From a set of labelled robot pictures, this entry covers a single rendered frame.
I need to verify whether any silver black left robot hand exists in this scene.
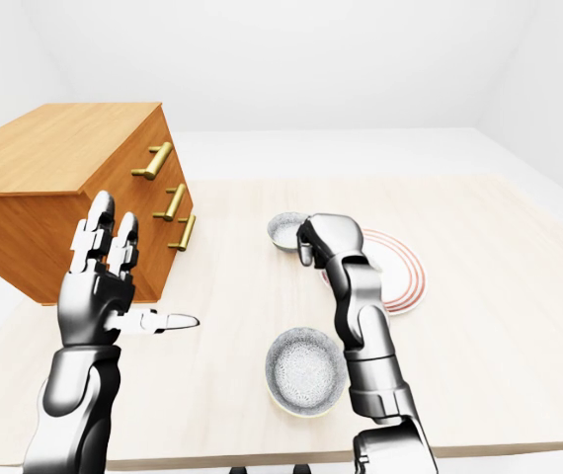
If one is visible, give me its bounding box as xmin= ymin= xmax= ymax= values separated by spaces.
xmin=56 ymin=191 xmax=201 ymax=350

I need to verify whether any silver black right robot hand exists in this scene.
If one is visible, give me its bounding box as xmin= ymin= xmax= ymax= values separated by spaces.
xmin=295 ymin=212 xmax=366 ymax=271

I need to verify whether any small patterned black bowl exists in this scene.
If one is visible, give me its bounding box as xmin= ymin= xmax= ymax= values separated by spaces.
xmin=267 ymin=211 xmax=312 ymax=256

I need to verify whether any white plate with red rings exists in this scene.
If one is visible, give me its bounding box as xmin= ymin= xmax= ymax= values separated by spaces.
xmin=319 ymin=227 xmax=430 ymax=318

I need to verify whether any large patterned black bowl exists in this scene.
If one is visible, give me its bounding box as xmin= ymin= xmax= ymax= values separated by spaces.
xmin=264 ymin=325 xmax=349 ymax=421

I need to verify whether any narrow wooden drawer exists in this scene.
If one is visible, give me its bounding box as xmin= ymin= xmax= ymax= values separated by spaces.
xmin=134 ymin=181 xmax=198 ymax=303

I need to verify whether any medium wooden drawer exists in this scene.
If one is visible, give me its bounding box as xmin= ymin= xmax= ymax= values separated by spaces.
xmin=112 ymin=146 xmax=191 ymax=272

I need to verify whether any wooden cabinet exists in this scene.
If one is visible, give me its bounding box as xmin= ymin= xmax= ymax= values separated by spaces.
xmin=0 ymin=102 xmax=198 ymax=308

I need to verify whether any wide wooden drawer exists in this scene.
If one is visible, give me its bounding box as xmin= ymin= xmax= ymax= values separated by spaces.
xmin=83 ymin=103 xmax=180 ymax=233

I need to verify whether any short brass drawer handle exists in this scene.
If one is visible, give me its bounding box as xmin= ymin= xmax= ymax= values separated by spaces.
xmin=167 ymin=214 xmax=198 ymax=253

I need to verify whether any medium brass drawer handle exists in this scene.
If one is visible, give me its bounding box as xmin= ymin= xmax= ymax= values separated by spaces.
xmin=151 ymin=183 xmax=188 ymax=222

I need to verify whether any long brass drawer handle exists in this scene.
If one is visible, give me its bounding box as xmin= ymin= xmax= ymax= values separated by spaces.
xmin=130 ymin=141 xmax=174 ymax=181

